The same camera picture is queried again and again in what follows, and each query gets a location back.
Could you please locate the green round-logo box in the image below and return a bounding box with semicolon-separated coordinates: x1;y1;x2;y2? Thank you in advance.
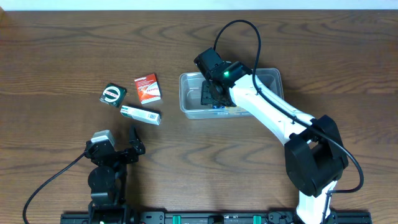
99;83;127;108

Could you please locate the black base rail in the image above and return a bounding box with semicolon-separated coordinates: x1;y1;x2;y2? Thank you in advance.
60;210;373;224

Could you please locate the blue Kool Fever box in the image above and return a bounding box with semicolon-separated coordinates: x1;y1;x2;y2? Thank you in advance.
212;105;228;109

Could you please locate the red medicine box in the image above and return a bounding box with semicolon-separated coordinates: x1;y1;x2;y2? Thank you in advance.
134;73;161;104

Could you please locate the clear plastic container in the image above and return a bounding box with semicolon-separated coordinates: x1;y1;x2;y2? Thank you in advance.
179;68;284;119

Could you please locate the white green Panadol box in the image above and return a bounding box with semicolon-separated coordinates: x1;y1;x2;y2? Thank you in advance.
120;105;161;125

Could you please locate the yellow medicine box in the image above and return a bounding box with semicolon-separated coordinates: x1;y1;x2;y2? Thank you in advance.
224;106;247;113

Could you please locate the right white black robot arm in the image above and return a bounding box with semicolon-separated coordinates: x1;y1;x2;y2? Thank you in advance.
194;58;348;223

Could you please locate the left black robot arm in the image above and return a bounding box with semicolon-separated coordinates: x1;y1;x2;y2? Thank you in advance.
85;126;146;218

